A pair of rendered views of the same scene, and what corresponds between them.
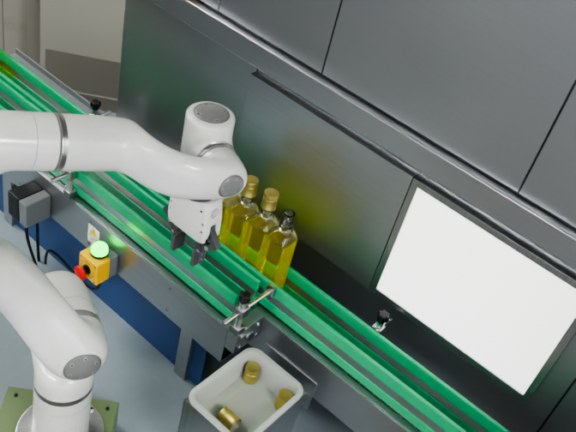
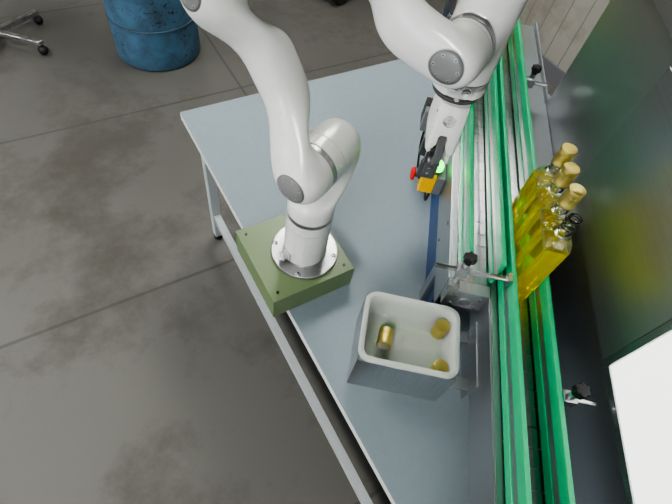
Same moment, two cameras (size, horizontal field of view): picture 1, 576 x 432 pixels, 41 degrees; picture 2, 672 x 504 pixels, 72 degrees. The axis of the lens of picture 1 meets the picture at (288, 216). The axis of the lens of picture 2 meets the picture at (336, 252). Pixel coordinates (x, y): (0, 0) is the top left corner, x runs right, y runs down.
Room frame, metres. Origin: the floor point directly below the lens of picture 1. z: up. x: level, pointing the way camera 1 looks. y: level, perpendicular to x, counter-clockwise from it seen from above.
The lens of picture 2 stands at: (0.64, -0.32, 1.94)
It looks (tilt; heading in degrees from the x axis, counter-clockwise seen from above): 55 degrees down; 59
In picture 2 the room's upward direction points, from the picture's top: 13 degrees clockwise
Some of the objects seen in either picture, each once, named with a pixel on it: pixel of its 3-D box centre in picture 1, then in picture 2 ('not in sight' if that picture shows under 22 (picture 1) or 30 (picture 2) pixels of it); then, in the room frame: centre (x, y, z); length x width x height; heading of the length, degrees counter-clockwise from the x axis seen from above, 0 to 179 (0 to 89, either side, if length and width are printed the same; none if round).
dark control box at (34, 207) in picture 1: (29, 204); (434, 116); (1.49, 0.68, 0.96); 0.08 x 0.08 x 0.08; 60
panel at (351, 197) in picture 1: (386, 229); (670, 314); (1.35, -0.22, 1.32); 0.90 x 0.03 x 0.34; 60
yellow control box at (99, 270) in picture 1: (97, 264); (430, 177); (1.35, 0.44, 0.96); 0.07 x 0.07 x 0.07; 60
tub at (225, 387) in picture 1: (244, 404); (406, 339); (1.05, -0.02, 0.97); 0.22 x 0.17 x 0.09; 150
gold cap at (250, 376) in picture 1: (251, 372); (440, 328); (1.15, -0.02, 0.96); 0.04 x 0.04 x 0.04
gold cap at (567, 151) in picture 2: not in sight; (564, 155); (1.41, 0.15, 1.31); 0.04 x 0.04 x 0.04
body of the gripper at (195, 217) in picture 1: (195, 206); (447, 111); (1.08, 0.17, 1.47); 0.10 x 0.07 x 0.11; 60
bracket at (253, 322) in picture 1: (245, 332); (464, 296); (1.21, 0.02, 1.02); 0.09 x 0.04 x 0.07; 150
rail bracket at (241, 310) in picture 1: (248, 308); (472, 274); (1.20, 0.03, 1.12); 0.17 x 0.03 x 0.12; 150
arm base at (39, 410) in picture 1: (62, 409); (307, 232); (0.94, 0.36, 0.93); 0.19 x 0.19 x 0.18
